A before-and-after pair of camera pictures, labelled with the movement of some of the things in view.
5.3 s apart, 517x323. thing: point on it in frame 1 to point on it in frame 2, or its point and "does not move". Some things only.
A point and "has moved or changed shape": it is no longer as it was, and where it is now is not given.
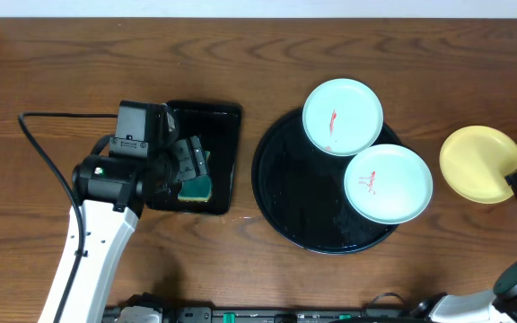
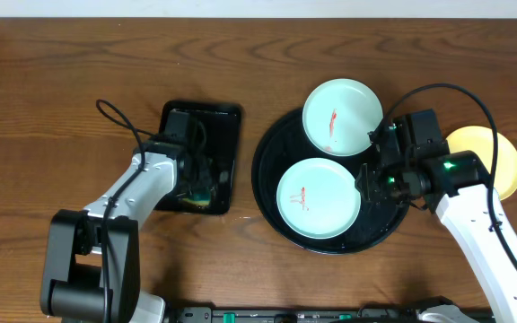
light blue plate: x=388 y=184 has moved or changed shape
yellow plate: x=474 y=161 does not move
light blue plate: x=343 y=117 does not move
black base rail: x=280 y=315 does not move
